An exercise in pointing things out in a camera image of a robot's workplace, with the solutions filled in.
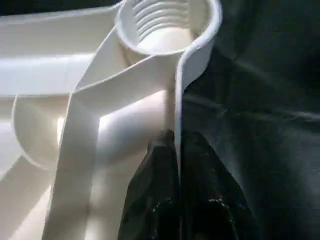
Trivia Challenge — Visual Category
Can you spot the black work mat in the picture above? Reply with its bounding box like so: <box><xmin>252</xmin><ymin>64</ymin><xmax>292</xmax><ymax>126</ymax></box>
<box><xmin>0</xmin><ymin>0</ymin><xmax>320</xmax><ymax>240</ymax></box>

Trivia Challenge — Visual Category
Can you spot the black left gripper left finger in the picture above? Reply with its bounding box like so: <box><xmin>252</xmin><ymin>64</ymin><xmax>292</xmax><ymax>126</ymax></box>
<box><xmin>117</xmin><ymin>130</ymin><xmax>181</xmax><ymax>240</ymax></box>

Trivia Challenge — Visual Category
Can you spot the white plastic table top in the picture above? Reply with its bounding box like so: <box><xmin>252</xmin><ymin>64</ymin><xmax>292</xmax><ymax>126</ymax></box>
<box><xmin>0</xmin><ymin>0</ymin><xmax>224</xmax><ymax>240</ymax></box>

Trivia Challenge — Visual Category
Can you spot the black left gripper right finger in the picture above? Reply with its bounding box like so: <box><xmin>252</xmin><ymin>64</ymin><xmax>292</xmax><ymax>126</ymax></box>
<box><xmin>179</xmin><ymin>130</ymin><xmax>262</xmax><ymax>240</ymax></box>

